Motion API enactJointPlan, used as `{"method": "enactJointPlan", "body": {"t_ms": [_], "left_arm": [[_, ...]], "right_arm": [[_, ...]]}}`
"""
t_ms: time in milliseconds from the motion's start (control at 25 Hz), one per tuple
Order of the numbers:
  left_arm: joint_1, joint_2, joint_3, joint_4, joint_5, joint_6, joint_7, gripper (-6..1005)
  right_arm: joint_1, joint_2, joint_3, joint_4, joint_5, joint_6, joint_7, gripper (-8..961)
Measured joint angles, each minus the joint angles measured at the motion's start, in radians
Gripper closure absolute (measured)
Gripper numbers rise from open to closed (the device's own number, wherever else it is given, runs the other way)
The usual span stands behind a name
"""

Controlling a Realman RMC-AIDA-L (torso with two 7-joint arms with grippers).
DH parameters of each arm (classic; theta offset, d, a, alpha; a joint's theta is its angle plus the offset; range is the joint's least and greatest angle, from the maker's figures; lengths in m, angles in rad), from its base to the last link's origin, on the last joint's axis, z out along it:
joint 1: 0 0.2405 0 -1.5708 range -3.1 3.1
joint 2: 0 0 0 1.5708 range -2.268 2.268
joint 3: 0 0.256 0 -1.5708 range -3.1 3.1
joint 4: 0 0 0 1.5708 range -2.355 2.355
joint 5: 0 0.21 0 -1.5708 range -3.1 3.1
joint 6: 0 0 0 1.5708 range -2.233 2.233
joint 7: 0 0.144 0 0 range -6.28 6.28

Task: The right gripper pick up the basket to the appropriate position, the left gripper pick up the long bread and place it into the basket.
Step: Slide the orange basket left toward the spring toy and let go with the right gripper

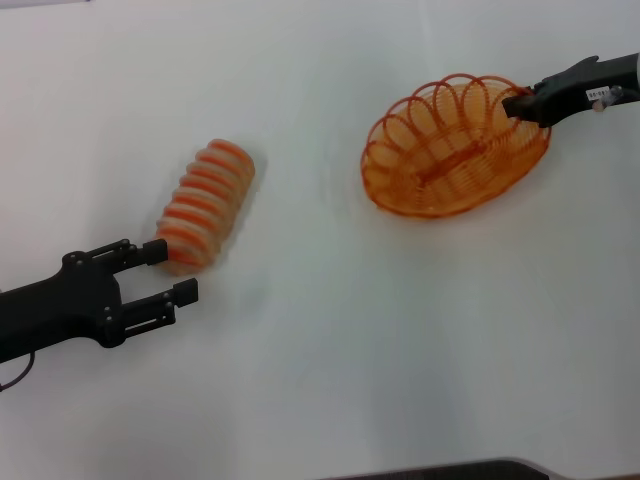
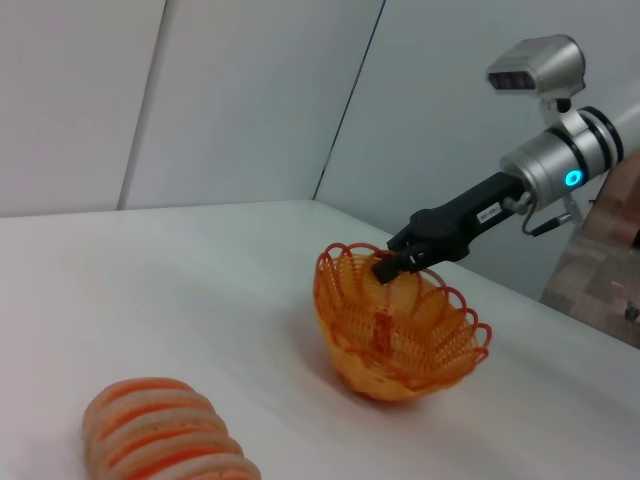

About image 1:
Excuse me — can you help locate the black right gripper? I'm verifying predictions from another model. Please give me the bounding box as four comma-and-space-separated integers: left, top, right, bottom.
501, 51, 640, 129

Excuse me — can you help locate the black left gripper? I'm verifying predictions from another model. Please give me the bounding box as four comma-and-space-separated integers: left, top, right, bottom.
0, 238, 200, 367

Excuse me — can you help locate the orange striped bread roll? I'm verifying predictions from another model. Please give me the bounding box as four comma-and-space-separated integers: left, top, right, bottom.
152, 138, 257, 277

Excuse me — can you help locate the orange wire basket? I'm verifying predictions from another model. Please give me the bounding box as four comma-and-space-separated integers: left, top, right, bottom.
360, 73, 553, 219

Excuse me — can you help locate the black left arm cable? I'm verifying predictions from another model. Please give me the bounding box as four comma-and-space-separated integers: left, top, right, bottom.
0, 349, 37, 392

